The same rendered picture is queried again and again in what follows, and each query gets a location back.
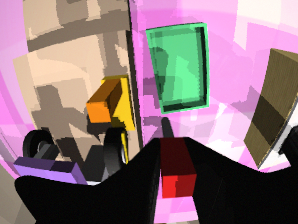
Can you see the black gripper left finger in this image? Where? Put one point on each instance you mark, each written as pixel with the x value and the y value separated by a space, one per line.
pixel 127 197

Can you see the red-headed pin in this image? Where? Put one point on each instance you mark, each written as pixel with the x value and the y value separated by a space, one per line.
pixel 177 171

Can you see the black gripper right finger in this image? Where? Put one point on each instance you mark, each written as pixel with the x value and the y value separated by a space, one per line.
pixel 228 192

